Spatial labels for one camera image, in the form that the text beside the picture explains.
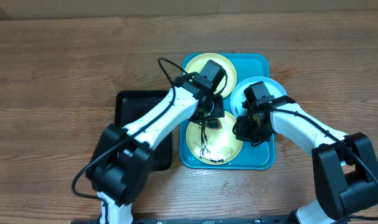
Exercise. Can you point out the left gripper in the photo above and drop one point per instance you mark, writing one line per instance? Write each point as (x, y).
(218, 110)

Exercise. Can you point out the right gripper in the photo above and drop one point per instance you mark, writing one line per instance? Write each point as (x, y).
(244, 135)

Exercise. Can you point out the yellow-green plate bottom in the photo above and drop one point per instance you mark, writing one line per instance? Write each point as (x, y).
(214, 147)

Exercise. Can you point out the yellow-green plate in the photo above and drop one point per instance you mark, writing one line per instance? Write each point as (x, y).
(214, 147)
(197, 63)

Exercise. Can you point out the light blue plate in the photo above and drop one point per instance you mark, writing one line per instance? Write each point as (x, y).
(237, 97)

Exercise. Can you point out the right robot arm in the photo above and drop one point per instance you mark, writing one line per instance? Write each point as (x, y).
(345, 167)

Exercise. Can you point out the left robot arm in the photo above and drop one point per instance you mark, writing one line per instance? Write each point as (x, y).
(123, 158)

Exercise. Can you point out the teal plastic tray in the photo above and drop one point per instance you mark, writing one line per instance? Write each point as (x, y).
(249, 158)

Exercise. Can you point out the black plastic tray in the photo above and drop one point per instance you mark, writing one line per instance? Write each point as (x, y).
(133, 104)

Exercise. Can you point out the yellow-green plate top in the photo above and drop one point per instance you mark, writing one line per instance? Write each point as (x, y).
(197, 63)

